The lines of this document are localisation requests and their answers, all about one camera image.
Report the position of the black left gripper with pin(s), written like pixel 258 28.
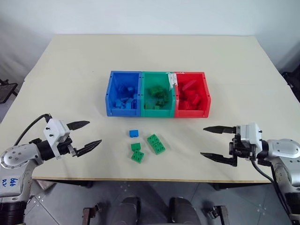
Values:
pixel 64 147

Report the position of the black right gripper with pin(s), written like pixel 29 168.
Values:
pixel 241 147

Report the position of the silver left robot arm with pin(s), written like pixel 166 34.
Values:
pixel 16 161

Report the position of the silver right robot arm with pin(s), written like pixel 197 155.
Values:
pixel 284 152

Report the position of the small blue toy brick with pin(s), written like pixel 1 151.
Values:
pixel 133 133

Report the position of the blue plastic bin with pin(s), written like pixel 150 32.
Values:
pixel 112 93

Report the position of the red plastic bin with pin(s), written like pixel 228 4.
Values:
pixel 206 93

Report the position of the small green toy brick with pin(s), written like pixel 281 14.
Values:
pixel 136 146

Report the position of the square green toy brick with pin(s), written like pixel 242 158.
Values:
pixel 137 156

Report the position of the long green toy brick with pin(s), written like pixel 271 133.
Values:
pixel 156 144

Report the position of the long red toy brick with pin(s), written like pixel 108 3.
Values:
pixel 188 84

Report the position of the green plastic bin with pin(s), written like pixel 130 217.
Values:
pixel 146 113

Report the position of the dark green toy brick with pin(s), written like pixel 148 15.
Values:
pixel 155 90
pixel 164 98

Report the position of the dark rounded shape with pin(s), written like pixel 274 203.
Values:
pixel 184 212
pixel 130 211

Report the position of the white tape strip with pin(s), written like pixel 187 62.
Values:
pixel 172 80

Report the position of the black mesh chair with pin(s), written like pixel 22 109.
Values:
pixel 8 90

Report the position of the black background equipment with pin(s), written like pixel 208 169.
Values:
pixel 291 82

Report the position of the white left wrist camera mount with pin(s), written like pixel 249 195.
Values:
pixel 55 131

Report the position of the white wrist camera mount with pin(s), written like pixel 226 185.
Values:
pixel 55 131
pixel 250 133

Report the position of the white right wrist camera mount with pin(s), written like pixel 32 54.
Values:
pixel 250 133

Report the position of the dark metal bracket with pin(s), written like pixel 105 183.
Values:
pixel 90 214
pixel 219 214

